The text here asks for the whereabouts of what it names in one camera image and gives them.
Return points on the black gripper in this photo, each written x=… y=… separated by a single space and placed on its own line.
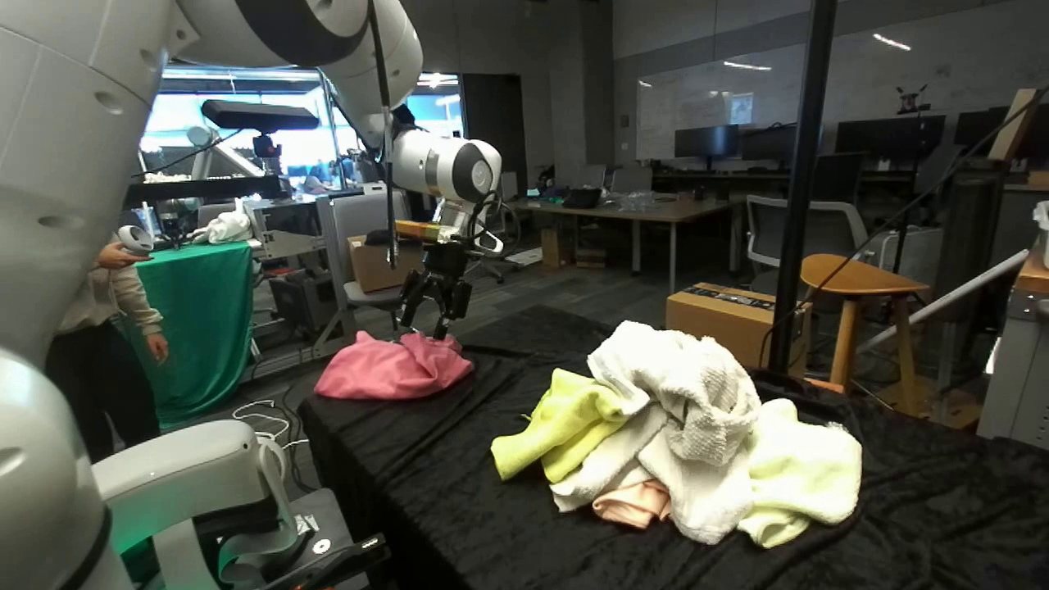
x=440 y=281

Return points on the pink cloth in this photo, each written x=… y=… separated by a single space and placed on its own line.
x=408 y=370

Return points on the yellow cloth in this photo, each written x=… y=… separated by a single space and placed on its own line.
x=571 y=418

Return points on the peach pink garment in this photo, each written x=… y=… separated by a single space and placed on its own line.
x=632 y=506

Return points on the white cloth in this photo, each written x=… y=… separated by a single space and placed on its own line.
x=689 y=434

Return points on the pale green towel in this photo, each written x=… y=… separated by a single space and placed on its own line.
x=798 y=472

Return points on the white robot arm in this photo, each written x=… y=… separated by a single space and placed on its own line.
x=75 y=82

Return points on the cardboard box on floor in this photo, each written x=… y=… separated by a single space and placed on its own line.
x=732 y=317

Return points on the person in beige sweater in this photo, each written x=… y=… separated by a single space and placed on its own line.
x=97 y=365

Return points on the black vertical pole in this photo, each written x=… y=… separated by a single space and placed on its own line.
x=798 y=192

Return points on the wooden stool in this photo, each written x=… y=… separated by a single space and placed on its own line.
x=855 y=288

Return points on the black tablecloth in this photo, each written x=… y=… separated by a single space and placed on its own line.
x=937 y=510

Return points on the black camera on mount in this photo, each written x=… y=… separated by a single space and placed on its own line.
x=258 y=117

